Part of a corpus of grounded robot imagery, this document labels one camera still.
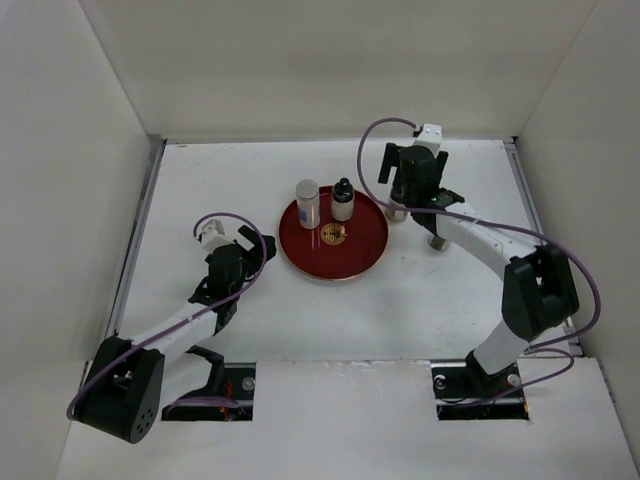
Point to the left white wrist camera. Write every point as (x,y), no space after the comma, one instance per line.
(212,236)

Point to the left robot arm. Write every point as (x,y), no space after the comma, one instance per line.
(122,392)

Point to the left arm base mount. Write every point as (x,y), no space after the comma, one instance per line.
(202,386)

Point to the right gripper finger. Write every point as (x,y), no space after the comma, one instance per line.
(441,160)
(390,160)

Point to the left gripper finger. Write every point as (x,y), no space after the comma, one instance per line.
(266,248)
(249,235)

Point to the white powder bottle black cap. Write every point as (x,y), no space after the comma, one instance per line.
(342,200)

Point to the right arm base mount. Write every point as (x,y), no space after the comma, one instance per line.
(458,398)

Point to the brown spice bottle black cap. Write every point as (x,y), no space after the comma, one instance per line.
(394,211)

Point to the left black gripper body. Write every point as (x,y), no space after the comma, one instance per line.
(249,264)

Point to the tall bottle blue label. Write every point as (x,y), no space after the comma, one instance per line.
(308,203)

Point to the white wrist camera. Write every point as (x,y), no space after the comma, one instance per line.
(212,236)
(429,136)

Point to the left aluminium table rail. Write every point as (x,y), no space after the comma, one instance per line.
(158,145)

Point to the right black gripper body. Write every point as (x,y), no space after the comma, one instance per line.
(398,181)

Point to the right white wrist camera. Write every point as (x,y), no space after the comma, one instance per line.
(429,136)

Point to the red round lacquer tray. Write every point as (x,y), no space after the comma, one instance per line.
(335,250)

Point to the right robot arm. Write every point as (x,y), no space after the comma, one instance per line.
(538,289)

